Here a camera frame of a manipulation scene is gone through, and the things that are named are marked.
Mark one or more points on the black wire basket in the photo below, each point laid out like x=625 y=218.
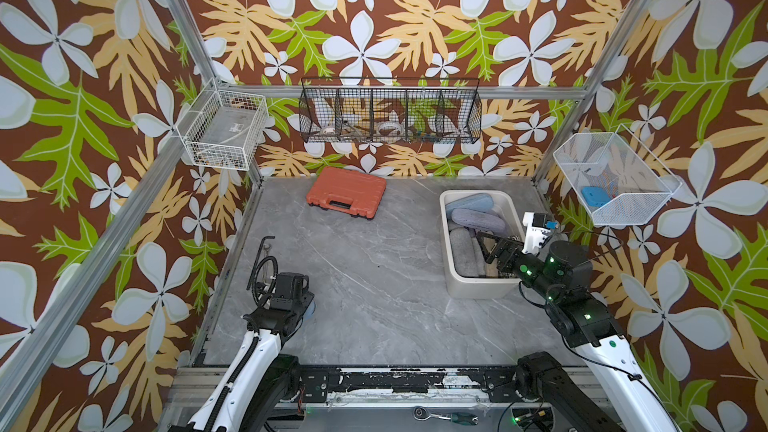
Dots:
x=389 y=110

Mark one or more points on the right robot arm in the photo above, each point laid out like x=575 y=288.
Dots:
x=591 y=332

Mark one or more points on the blue object in basket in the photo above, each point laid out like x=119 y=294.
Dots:
x=595 y=197

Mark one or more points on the purple glasses case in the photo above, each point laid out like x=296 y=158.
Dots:
x=479 y=221

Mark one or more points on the white wire basket left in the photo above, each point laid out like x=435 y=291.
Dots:
x=221 y=128

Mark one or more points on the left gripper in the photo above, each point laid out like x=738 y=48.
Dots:
x=306 y=296

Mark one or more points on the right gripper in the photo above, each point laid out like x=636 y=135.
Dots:
x=518 y=251

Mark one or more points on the red plastic tool case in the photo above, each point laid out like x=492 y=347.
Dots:
x=355 y=193

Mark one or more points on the black hex key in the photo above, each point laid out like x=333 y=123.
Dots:
x=263 y=251

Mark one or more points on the dark grey glasses case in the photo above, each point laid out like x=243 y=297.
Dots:
x=467 y=258

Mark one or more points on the white mesh basket right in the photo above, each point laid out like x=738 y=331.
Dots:
x=639 y=182

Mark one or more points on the cream plastic storage box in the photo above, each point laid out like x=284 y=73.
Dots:
x=461 y=287

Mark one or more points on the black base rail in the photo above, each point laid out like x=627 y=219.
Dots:
x=315 y=384

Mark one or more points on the ratchet wrench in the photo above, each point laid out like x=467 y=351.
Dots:
x=458 y=418

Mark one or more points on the slate blue glasses case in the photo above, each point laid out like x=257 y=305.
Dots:
x=309 y=311

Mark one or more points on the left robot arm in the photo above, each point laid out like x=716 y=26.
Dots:
x=261 y=375

